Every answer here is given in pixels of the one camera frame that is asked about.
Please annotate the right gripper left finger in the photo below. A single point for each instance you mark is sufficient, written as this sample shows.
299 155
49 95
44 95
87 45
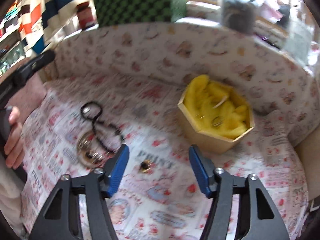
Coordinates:
74 200

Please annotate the left hand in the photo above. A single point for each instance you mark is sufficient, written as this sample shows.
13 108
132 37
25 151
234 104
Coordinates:
14 147

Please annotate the christmas print bed sheet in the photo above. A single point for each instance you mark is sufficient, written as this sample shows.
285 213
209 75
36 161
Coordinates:
158 197

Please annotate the striped towel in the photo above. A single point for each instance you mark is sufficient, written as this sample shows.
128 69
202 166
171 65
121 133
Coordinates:
40 20

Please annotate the red jar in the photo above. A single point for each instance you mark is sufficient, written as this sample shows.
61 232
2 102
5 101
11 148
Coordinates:
85 15

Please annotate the octagonal cardboard box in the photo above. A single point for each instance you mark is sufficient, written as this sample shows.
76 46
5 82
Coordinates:
215 144

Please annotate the yellow cloth lining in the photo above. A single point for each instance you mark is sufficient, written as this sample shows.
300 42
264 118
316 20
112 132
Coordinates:
214 111

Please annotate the green black checkered box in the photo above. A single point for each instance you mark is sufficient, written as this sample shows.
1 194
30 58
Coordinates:
116 12

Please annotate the baby bear print cushion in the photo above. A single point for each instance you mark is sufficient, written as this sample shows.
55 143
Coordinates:
178 52

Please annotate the clear plastic container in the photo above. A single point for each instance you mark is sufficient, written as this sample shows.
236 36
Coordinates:
299 41

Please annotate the dark grey mug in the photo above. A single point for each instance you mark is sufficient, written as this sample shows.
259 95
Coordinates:
239 15

